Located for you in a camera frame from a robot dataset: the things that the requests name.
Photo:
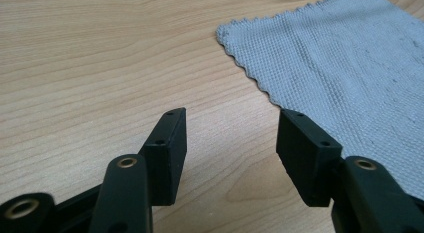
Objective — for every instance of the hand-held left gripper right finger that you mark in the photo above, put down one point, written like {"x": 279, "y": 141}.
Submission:
{"x": 308, "y": 166}

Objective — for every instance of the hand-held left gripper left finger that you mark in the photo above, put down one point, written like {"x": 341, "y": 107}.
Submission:
{"x": 165, "y": 166}

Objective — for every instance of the grey woven cloth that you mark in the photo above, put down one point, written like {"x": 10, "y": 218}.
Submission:
{"x": 336, "y": 76}

